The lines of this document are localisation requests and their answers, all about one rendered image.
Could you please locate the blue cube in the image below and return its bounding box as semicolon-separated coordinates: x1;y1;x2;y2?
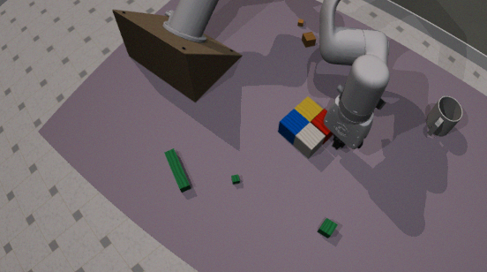
278;109;310;145

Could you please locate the red cube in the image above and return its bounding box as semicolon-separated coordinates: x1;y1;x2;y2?
311;109;333;144

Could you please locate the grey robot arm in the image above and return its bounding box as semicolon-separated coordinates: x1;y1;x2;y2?
163;0;390;123

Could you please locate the green wooden bar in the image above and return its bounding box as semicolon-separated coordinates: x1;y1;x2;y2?
164;148;191;193

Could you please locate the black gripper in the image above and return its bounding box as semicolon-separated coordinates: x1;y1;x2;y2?
324;96;374;150

